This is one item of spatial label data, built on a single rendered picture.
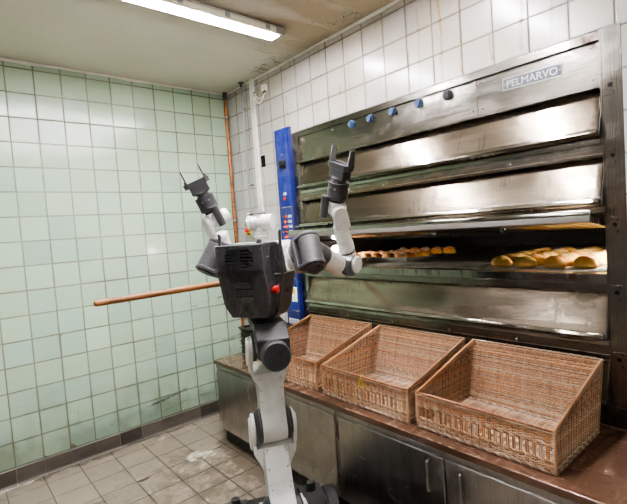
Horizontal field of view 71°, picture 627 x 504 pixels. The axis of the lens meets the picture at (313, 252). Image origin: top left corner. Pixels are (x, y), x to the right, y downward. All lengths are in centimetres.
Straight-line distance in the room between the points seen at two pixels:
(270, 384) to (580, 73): 175
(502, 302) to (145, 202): 249
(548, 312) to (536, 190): 52
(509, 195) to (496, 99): 44
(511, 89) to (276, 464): 189
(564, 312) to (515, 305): 21
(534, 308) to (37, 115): 306
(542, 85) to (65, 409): 327
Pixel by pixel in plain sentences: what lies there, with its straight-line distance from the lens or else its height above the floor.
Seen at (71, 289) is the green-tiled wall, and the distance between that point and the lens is 334.
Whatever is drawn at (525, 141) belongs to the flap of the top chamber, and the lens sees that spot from 213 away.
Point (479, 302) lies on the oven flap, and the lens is 228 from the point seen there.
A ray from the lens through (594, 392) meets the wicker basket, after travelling 204.
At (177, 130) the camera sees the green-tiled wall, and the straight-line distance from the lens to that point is 368.
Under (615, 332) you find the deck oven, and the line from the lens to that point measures 209.
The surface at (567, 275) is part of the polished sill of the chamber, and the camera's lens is 209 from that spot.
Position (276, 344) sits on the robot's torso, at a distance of 169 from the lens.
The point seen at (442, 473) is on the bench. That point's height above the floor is 46.
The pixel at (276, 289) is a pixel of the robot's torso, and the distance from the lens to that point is 168.
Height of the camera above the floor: 143
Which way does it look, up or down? 3 degrees down
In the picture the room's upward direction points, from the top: 4 degrees counter-clockwise
